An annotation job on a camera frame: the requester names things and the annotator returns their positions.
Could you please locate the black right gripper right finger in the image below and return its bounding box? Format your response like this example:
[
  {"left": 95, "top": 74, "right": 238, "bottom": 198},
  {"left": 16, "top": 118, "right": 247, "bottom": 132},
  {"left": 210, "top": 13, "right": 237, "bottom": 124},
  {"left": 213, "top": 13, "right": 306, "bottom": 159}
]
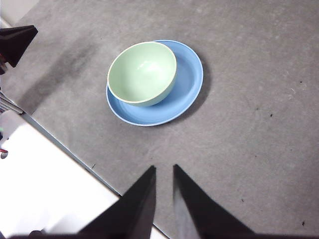
[{"left": 173, "top": 163, "right": 257, "bottom": 239}]

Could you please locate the grey ribbed metal rail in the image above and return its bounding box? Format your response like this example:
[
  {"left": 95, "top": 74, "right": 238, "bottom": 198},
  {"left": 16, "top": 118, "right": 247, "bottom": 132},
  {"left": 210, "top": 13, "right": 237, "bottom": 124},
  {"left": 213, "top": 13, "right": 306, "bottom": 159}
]
[{"left": 0, "top": 92, "right": 25, "bottom": 116}]

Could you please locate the blue plate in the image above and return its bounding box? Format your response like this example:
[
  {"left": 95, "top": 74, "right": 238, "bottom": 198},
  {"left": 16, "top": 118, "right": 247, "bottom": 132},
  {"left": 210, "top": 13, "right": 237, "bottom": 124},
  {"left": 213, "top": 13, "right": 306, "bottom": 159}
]
[{"left": 106, "top": 39, "right": 204, "bottom": 127}]

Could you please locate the green ribbed bowl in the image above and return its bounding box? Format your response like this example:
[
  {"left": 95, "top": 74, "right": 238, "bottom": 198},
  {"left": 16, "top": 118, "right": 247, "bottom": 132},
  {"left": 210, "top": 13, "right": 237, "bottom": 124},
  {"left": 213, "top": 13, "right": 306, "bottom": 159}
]
[{"left": 107, "top": 41, "right": 178, "bottom": 108}]

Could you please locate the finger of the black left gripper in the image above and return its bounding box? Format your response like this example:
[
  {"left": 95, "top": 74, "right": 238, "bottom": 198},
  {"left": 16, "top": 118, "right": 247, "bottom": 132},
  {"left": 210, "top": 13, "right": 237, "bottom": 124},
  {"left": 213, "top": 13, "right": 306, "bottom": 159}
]
[{"left": 0, "top": 24, "right": 39, "bottom": 68}]

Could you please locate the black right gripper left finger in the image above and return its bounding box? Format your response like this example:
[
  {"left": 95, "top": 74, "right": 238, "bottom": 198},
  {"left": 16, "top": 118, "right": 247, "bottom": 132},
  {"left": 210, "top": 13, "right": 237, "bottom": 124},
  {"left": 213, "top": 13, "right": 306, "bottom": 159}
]
[{"left": 78, "top": 165, "right": 157, "bottom": 239}]

